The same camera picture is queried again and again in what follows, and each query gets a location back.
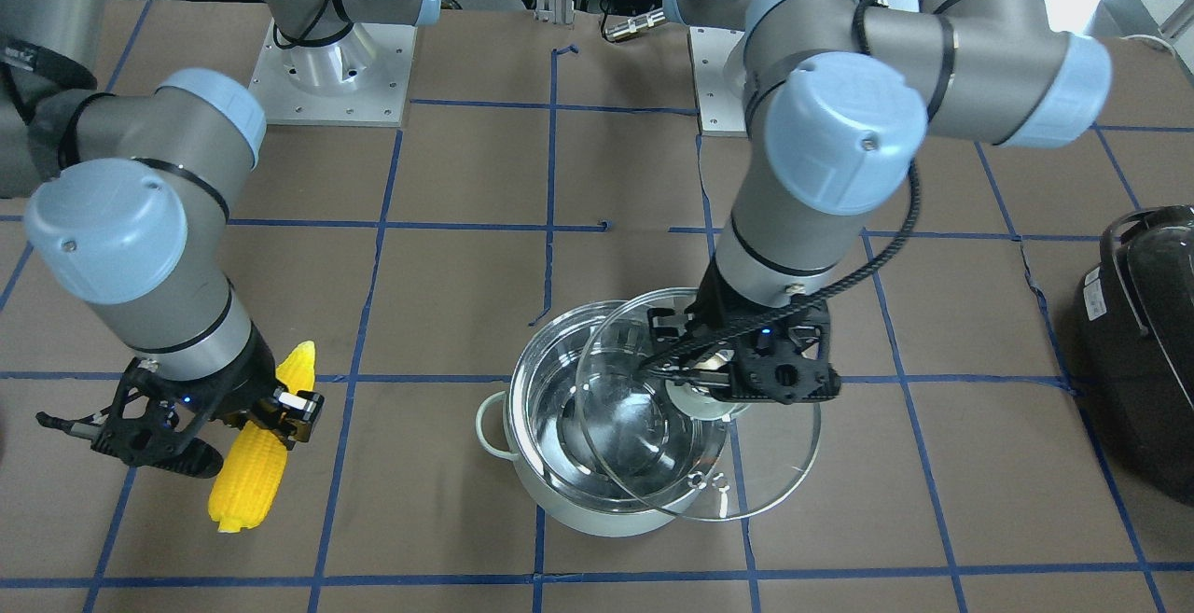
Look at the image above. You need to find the glass pot lid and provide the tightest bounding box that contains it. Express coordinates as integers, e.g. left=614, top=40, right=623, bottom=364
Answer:
left=618, top=288, right=821, bottom=522

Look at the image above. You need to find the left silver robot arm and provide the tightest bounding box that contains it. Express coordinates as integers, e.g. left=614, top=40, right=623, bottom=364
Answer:
left=638, top=0, right=1113, bottom=404

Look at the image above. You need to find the black rice cooker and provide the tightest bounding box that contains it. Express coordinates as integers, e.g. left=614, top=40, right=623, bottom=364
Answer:
left=1075, top=206, right=1193, bottom=505

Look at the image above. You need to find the yellow toy corn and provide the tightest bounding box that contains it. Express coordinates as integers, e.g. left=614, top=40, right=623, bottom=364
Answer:
left=207, top=341, right=316, bottom=534

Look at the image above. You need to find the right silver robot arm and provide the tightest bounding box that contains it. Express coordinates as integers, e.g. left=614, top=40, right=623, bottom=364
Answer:
left=1, top=0, right=442, bottom=480

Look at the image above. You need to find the pale green electric pot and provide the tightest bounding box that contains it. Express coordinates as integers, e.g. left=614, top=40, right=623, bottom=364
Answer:
left=474, top=301, right=730, bottom=537

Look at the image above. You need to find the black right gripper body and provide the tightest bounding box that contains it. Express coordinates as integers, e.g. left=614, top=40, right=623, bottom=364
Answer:
left=90, top=333, right=281, bottom=466

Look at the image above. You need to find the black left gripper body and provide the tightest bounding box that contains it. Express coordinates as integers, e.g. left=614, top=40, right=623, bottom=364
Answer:
left=690, top=263, right=841, bottom=405

